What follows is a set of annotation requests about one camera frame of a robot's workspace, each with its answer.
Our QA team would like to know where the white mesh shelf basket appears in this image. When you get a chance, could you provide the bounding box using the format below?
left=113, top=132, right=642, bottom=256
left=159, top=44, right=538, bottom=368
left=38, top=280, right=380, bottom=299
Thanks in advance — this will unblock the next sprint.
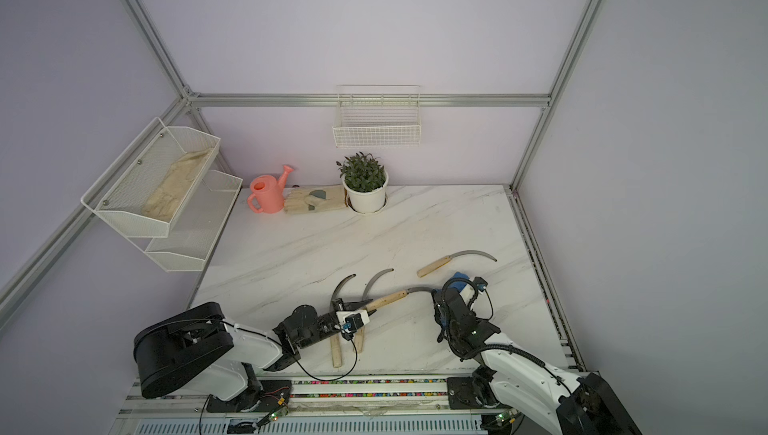
left=128, top=169, right=242, bottom=272
left=81, top=118, right=220, bottom=238

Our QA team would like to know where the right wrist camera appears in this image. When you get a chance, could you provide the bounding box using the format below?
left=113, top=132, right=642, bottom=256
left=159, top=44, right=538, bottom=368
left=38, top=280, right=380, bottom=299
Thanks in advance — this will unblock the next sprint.
left=460, top=277, right=488, bottom=299

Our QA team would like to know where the beige glove in basket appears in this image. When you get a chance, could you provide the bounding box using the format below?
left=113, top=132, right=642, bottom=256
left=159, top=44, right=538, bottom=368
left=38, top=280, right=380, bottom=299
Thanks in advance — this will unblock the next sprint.
left=141, top=149, right=211, bottom=222

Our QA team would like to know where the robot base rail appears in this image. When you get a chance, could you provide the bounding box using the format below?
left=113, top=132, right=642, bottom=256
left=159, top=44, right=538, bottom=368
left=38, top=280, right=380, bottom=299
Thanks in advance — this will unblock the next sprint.
left=107, top=371, right=613, bottom=435

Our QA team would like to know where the aluminium frame profile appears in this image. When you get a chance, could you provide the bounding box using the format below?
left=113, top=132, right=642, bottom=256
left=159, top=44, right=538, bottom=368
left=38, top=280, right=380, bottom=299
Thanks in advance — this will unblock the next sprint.
left=0, top=0, right=628, bottom=370

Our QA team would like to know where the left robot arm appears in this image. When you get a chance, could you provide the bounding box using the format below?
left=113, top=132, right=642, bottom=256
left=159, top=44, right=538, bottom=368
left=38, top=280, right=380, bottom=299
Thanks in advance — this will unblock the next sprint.
left=133, top=302, right=341, bottom=402

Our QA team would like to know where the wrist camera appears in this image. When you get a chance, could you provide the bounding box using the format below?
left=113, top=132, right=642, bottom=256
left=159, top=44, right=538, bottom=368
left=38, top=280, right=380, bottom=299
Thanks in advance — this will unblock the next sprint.
left=460, top=277, right=488, bottom=299
left=336, top=309, right=370, bottom=341

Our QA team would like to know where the white mesh upper shelf basket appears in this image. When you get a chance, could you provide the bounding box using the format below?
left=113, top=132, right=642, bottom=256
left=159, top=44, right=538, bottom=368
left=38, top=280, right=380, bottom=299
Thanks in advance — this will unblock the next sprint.
left=81, top=118, right=220, bottom=238

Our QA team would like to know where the green potted plant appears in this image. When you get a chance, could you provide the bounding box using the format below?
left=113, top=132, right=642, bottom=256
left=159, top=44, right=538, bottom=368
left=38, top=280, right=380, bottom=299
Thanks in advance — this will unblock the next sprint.
left=336, top=152, right=387, bottom=193

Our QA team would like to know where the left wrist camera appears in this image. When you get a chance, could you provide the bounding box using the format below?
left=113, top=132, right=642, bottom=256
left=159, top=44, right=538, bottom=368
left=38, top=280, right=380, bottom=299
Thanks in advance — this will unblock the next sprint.
left=336, top=309, right=370, bottom=341

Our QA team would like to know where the sickle with wooden handle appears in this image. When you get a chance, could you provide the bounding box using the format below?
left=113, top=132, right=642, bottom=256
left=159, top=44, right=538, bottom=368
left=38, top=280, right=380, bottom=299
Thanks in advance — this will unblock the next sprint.
left=329, top=274, right=356, bottom=368
left=364, top=286, right=435, bottom=313
left=354, top=268, right=394, bottom=354
left=416, top=250, right=498, bottom=278

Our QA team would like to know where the beige work glove on table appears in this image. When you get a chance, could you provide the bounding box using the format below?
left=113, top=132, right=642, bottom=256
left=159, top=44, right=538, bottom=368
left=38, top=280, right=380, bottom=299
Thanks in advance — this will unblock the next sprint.
left=284, top=185, right=347, bottom=215

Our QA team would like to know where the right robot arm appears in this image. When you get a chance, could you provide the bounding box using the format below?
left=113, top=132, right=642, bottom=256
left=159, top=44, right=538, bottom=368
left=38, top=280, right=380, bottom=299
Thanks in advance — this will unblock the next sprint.
left=432, top=281, right=641, bottom=434

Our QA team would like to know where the pink watering can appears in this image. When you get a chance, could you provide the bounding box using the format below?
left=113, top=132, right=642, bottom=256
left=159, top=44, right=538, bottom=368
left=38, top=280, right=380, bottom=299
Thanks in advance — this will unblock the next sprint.
left=247, top=165, right=294, bottom=214

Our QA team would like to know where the white plant pot with saucer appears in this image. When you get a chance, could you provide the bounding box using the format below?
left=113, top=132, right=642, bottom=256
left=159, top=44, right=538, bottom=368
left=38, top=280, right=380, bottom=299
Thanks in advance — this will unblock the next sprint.
left=341, top=171, right=389, bottom=214

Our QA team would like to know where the sickle with wooden handle middle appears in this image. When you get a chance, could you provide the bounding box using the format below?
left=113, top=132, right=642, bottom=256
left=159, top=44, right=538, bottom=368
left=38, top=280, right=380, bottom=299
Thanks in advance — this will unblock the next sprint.
left=354, top=268, right=394, bottom=354

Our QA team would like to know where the white wire wall basket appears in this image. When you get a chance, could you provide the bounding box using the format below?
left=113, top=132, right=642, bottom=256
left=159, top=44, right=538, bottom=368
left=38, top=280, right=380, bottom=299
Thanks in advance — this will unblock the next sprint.
left=332, top=84, right=422, bottom=149

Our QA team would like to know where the blue fluffy rag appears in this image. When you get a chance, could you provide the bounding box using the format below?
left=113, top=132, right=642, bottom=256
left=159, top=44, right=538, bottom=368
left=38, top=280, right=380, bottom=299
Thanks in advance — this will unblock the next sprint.
left=436, top=272, right=472, bottom=327

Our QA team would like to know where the white mesh lower shelf basket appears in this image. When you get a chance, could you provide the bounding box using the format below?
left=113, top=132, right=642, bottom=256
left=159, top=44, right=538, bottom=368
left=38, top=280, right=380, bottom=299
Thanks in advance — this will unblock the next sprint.
left=128, top=169, right=242, bottom=272

